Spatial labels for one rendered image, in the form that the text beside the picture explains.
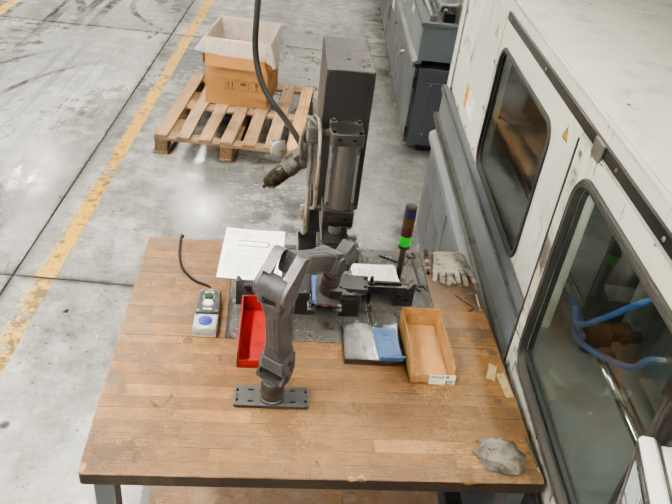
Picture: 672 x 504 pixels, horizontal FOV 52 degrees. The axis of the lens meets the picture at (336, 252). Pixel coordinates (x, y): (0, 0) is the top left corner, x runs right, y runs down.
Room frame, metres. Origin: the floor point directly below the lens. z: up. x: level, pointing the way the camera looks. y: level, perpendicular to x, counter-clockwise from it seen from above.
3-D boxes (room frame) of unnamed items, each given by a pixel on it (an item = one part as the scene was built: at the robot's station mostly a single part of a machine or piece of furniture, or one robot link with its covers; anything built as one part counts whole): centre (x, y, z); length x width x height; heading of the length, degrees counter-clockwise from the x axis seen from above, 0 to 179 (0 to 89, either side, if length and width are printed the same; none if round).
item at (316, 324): (1.77, 0.00, 0.88); 0.65 x 0.50 x 0.03; 97
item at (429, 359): (1.53, -0.30, 0.93); 0.25 x 0.13 x 0.08; 7
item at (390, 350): (1.51, -0.19, 0.93); 0.15 x 0.07 x 0.03; 11
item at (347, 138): (1.69, 0.02, 1.37); 0.11 x 0.09 x 0.30; 97
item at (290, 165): (1.95, 0.17, 1.25); 0.19 x 0.07 x 0.19; 97
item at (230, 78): (5.13, 0.89, 0.40); 0.67 x 0.60 x 0.50; 179
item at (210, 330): (1.51, 0.35, 0.90); 0.07 x 0.07 x 0.06; 7
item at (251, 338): (1.50, 0.19, 0.93); 0.25 x 0.12 x 0.06; 7
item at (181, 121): (4.82, 0.84, 0.07); 1.20 x 1.00 x 0.14; 1
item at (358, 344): (1.53, -0.14, 0.91); 0.17 x 0.16 x 0.02; 97
